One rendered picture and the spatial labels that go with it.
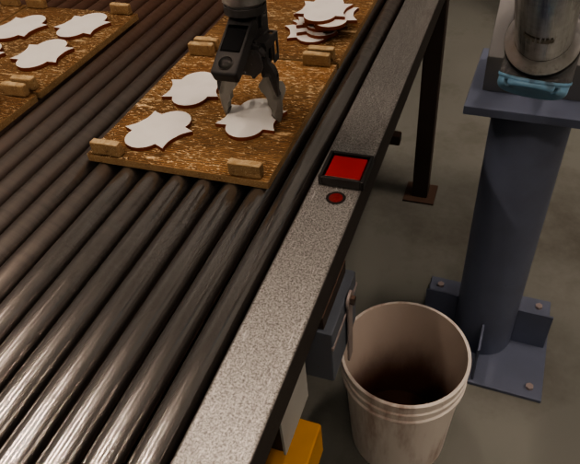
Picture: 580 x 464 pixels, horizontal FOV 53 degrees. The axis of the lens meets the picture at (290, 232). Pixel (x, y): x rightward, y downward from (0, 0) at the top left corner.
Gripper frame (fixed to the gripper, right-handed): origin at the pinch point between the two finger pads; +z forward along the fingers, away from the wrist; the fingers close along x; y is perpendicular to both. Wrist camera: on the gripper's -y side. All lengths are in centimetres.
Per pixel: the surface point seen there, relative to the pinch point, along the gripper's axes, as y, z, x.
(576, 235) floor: 96, 89, -78
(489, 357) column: 33, 91, -54
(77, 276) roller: -41.6, 5.2, 10.8
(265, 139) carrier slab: -5.3, 1.1, -4.8
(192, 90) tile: 6.5, -0.3, 15.4
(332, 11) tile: 38.2, -6.2, -4.5
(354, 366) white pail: 5, 74, -19
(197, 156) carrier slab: -13.0, 1.5, 4.9
